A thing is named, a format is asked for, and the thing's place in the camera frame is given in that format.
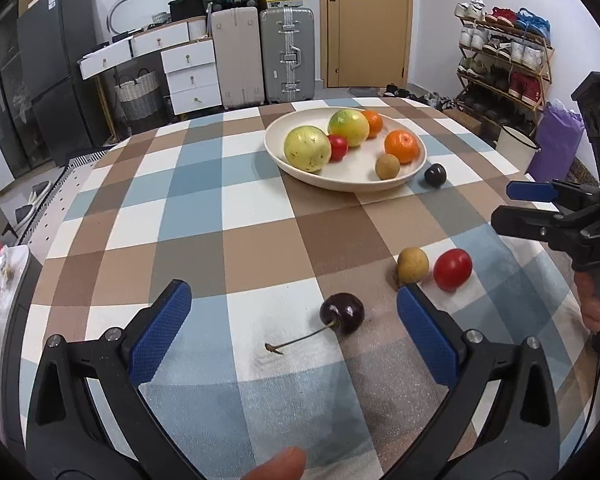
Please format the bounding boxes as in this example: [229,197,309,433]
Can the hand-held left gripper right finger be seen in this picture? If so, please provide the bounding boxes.
[380,283,564,480]

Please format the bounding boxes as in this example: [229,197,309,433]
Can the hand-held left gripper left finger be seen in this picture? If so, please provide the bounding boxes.
[25,280,206,480]

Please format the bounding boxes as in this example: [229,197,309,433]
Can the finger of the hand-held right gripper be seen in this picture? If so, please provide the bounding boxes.
[491,204,593,257]
[506,180,600,206]

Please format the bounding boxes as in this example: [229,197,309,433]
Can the red tomato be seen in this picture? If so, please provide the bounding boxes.
[433,248,474,292]
[328,134,350,163]

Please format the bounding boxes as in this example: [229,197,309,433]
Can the brown longan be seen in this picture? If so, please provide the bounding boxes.
[396,247,430,285]
[375,154,401,181]

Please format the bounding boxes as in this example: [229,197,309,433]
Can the dark cherry with stem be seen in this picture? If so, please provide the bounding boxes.
[264,292,366,357]

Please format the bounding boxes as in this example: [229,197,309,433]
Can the orange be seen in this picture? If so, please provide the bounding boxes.
[384,130,421,165]
[362,110,384,139]

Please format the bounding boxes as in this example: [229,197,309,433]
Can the cream round plate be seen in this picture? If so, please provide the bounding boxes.
[264,108,427,193]

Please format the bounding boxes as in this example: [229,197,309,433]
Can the green guava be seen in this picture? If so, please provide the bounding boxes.
[328,108,370,148]

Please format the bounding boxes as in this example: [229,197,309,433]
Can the speckled yellow-green guava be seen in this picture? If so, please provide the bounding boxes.
[283,125,332,173]

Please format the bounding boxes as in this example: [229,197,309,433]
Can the person's right hand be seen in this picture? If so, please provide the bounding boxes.
[575,271,600,333]

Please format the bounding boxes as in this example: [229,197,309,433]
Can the person's left hand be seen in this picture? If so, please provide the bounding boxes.
[239,447,307,480]

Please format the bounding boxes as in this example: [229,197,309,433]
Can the white bucket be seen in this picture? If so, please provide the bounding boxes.
[495,125,542,174]

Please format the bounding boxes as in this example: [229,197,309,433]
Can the purple bag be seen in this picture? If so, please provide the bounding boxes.
[526,99,587,184]

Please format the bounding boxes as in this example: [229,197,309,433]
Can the dark plum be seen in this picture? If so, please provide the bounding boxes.
[424,163,448,189]

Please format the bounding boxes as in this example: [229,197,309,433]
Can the brown cardboard box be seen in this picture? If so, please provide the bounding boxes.
[446,110,484,134]

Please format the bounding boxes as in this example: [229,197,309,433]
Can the wooden shoe rack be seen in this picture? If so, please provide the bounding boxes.
[454,12,555,137]

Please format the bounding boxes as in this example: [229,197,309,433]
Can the shoe rack with shoes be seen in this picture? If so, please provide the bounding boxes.
[454,0,552,133]

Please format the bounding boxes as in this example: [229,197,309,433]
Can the grey side cabinet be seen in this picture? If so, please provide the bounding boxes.
[0,245,47,461]

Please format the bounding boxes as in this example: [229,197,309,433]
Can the dark shoes pile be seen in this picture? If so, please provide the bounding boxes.
[382,82,454,112]

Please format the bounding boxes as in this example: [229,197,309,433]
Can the clear plastic bag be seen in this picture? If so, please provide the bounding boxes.
[0,247,32,312]

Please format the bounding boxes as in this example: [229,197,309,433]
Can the patterned rug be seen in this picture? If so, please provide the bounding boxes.
[9,150,112,263]

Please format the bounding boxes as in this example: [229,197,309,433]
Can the grey slippers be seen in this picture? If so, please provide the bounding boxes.
[11,180,54,227]

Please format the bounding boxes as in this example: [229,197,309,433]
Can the wooden door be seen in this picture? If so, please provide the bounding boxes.
[318,0,414,89]

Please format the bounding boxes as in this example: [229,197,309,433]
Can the woven laundry basket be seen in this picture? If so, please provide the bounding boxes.
[112,70,162,122]

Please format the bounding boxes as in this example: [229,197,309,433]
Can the white drawer cabinet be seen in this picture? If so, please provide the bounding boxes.
[77,20,224,117]

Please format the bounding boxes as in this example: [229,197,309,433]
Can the dark glass-door cabinet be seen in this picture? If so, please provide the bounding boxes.
[0,0,37,196]

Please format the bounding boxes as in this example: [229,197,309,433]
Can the silver suitcase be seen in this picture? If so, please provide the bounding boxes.
[259,6,316,105]

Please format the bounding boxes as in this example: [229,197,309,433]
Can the dark grey refrigerator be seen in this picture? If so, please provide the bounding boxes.
[16,0,107,162]

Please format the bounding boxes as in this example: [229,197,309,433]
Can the beige suitcase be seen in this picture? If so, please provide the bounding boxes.
[210,6,264,110]

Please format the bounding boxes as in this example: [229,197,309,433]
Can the black storage box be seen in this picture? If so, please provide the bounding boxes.
[168,0,212,24]

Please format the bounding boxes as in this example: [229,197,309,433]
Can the black cable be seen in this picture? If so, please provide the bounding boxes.
[574,353,600,463]

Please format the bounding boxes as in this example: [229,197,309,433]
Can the oval metal frame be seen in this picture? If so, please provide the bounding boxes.
[106,0,179,37]

